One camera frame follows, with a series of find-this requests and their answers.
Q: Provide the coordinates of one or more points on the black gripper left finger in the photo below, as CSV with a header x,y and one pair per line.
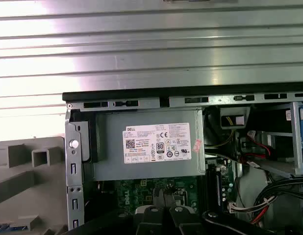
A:
x,y
151,220

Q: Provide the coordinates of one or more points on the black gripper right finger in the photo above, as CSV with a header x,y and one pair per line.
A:
x,y
183,222

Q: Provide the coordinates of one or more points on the blue RAM stick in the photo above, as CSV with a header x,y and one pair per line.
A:
x,y
14,228

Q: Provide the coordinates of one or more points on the black RAM slot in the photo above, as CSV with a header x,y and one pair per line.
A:
x,y
213,188
208,188

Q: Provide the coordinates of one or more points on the green motherboard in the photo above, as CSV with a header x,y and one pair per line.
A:
x,y
132,191

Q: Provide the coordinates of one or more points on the grey power supply unit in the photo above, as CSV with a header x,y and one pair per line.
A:
x,y
109,147

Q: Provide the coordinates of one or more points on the white zip tie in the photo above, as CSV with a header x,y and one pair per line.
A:
x,y
266,200

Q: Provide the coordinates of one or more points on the black PC case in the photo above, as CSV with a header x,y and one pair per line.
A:
x,y
75,161

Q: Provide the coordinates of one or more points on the grey parts rack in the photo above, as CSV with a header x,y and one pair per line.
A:
x,y
24,195

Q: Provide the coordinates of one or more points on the metal drive cage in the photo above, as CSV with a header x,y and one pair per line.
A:
x,y
296,137

